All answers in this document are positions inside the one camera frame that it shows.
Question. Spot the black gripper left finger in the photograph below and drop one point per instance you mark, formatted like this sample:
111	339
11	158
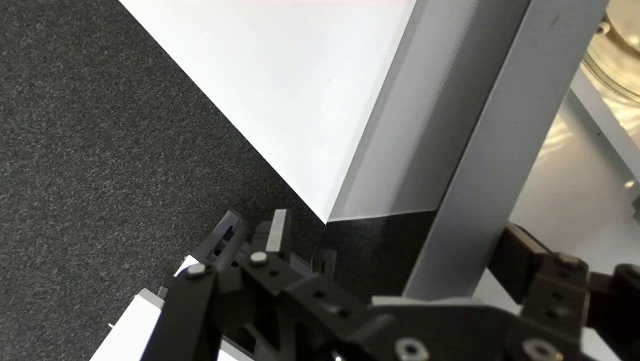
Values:
266	313

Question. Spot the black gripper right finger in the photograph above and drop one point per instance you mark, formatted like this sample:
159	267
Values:
573	313

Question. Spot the silver microwave body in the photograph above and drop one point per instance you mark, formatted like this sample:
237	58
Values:
580	201

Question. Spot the white plate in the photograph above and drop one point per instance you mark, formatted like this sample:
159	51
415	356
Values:
626	26

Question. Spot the gray metal stand frame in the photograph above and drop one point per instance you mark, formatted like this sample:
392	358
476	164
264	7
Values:
222	241

